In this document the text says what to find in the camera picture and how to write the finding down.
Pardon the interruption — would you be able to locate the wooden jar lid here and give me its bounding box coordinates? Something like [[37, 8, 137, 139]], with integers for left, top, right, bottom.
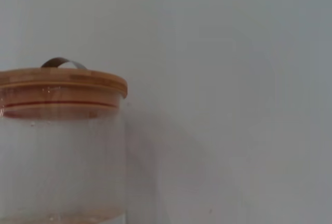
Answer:
[[0, 67, 129, 119]]

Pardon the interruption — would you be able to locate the metal lid handle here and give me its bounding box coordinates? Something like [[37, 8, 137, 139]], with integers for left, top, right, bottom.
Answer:
[[40, 57, 87, 70]]

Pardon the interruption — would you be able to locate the glass drink dispenser jar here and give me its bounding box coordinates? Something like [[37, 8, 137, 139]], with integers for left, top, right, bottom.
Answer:
[[0, 86, 128, 224]]

